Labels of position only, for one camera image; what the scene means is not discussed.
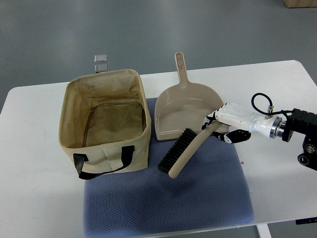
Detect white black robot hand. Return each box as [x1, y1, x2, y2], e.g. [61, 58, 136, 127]
[202, 103, 283, 144]

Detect beige hand broom black bristles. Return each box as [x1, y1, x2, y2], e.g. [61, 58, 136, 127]
[158, 121, 222, 179]

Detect beige plastic dustpan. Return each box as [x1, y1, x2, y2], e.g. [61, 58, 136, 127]
[155, 52, 224, 141]

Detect blue quilted mat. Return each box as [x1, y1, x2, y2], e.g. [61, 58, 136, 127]
[82, 97, 255, 238]

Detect white table leg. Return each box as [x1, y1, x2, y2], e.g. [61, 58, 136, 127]
[256, 224, 272, 238]

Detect black table control panel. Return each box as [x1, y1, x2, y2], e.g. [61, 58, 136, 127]
[295, 217, 317, 225]

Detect silver floor socket lower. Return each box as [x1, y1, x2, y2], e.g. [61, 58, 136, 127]
[95, 63, 107, 73]

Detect silver floor socket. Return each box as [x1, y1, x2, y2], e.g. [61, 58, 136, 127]
[94, 54, 107, 63]
[95, 63, 107, 73]

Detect silver floor socket upper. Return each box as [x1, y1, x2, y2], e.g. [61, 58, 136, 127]
[94, 54, 107, 63]

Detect yellow canvas bag black handle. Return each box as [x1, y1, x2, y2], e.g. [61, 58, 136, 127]
[58, 68, 152, 180]

